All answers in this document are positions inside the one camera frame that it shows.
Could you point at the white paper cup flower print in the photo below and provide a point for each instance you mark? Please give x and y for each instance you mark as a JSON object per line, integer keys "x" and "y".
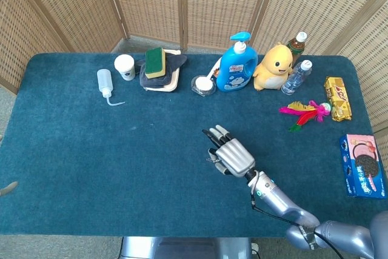
{"x": 125, "y": 66}

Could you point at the yellow green sponge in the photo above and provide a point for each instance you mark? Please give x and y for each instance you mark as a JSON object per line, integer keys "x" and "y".
{"x": 154, "y": 62}

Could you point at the brown tea bottle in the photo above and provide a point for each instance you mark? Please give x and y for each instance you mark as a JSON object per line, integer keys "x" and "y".
{"x": 295, "y": 46}

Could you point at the metal paper clip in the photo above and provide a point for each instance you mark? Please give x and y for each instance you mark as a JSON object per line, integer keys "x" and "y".
{"x": 209, "y": 159}

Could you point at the glass dish with white content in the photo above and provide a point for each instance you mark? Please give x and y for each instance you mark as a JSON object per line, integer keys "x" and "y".
{"x": 203, "y": 84}

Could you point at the beige plastic container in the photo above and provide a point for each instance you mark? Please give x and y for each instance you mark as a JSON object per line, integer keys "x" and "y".
{"x": 172, "y": 84}

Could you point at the small tan curved object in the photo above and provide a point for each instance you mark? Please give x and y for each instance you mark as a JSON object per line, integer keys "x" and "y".
{"x": 7, "y": 189}

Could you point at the blue detergent bottle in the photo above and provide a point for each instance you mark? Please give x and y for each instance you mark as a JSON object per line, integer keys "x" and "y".
{"x": 235, "y": 74}

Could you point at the rattan folding screen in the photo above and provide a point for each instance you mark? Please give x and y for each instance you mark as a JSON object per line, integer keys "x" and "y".
{"x": 212, "y": 4}

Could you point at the gold snack pack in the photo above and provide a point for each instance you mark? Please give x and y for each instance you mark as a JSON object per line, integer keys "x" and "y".
{"x": 338, "y": 98}

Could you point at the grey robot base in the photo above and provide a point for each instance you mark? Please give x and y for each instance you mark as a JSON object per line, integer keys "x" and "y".
{"x": 182, "y": 248}

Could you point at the colourful feather shuttlecock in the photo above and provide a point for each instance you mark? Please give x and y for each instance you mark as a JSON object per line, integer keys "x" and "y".
{"x": 306, "y": 113}

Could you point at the dark grey cloth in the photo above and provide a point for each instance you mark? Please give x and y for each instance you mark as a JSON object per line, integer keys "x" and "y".
{"x": 175, "y": 62}

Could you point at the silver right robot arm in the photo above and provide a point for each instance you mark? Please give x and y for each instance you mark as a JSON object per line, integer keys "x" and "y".
{"x": 272, "y": 195}

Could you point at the teal table cover cloth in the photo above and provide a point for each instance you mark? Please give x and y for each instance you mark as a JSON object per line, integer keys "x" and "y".
{"x": 121, "y": 165}

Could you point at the blue cookie box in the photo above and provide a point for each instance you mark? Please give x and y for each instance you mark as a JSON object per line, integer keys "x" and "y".
{"x": 363, "y": 165}

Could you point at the clear water bottle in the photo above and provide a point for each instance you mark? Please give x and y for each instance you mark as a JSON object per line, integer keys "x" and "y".
{"x": 295, "y": 80}

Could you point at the white plastic wash bottle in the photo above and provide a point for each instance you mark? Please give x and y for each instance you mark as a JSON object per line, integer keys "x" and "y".
{"x": 104, "y": 81}

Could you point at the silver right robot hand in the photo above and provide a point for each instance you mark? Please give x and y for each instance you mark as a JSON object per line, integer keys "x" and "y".
{"x": 235, "y": 157}

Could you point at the yellow plush toy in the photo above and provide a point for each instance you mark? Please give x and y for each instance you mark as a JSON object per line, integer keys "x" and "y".
{"x": 272, "y": 74}

